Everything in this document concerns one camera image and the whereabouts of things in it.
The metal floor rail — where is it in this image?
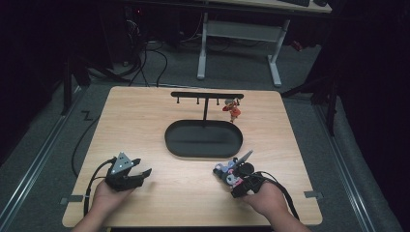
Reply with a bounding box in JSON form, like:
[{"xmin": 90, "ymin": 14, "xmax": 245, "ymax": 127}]
[
  {"xmin": 312, "ymin": 101, "xmax": 379, "ymax": 232},
  {"xmin": 0, "ymin": 85, "xmax": 85, "ymax": 232}
]

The black floor cable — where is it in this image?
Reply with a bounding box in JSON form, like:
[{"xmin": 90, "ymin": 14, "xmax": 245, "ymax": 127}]
[{"xmin": 71, "ymin": 110, "xmax": 102, "ymax": 179}]

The hand-held gripper black cable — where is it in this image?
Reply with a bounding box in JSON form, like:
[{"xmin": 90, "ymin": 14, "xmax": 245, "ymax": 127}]
[
  {"xmin": 82, "ymin": 157, "xmax": 118, "ymax": 218},
  {"xmin": 253, "ymin": 170, "xmax": 302, "ymax": 222}
]

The grey tape strip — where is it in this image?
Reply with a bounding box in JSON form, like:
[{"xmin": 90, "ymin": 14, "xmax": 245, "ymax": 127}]
[
  {"xmin": 59, "ymin": 194, "xmax": 84, "ymax": 206},
  {"xmin": 303, "ymin": 189, "xmax": 324, "ymax": 199}
]

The black plush toy keychain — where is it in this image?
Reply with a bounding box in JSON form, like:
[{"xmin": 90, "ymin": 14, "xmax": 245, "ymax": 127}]
[{"xmin": 212, "ymin": 157, "xmax": 246, "ymax": 190}]

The orange doll keychain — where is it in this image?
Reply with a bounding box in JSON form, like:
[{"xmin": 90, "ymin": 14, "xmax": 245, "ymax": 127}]
[{"xmin": 221, "ymin": 98, "xmax": 243, "ymax": 125}]

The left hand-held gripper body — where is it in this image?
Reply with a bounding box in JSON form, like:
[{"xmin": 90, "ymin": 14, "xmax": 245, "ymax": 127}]
[{"xmin": 103, "ymin": 151, "xmax": 145, "ymax": 193}]

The person's right hand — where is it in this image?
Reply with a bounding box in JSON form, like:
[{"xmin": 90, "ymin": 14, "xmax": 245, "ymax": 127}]
[{"xmin": 241, "ymin": 181, "xmax": 292, "ymax": 220}]

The black hook rack with oval tray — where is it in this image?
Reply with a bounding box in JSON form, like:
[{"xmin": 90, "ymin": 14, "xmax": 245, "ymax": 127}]
[{"xmin": 163, "ymin": 91, "xmax": 245, "ymax": 159}]

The bundle of black cables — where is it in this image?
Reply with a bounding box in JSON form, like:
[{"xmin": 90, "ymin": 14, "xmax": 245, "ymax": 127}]
[{"xmin": 124, "ymin": 38, "xmax": 169, "ymax": 89}]

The black keyboard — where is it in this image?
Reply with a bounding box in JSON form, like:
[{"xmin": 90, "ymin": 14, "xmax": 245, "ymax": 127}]
[{"xmin": 278, "ymin": 0, "xmax": 311, "ymax": 8}]

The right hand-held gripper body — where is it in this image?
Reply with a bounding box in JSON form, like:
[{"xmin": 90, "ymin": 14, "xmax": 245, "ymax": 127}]
[{"xmin": 229, "ymin": 149, "xmax": 269, "ymax": 197}]

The person's left hand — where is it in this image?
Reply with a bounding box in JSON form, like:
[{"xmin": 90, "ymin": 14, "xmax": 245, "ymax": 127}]
[{"xmin": 92, "ymin": 180, "xmax": 136, "ymax": 214}]

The left hand-held gripper black cable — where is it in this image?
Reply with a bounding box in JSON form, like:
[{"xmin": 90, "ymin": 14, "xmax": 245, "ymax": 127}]
[{"xmin": 82, "ymin": 157, "xmax": 118, "ymax": 218}]

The desk with white legs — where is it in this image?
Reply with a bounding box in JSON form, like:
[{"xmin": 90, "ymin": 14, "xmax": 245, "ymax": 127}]
[{"xmin": 129, "ymin": 0, "xmax": 334, "ymax": 88}]

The right hand-held gripper black cable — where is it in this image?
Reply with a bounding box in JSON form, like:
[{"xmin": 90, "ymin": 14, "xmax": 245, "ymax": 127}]
[{"xmin": 253, "ymin": 170, "xmax": 302, "ymax": 222}]

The black metal stand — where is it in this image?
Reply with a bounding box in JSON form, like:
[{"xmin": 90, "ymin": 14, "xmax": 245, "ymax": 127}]
[
  {"xmin": 279, "ymin": 72, "xmax": 340, "ymax": 137},
  {"xmin": 60, "ymin": 56, "xmax": 92, "ymax": 117}
]

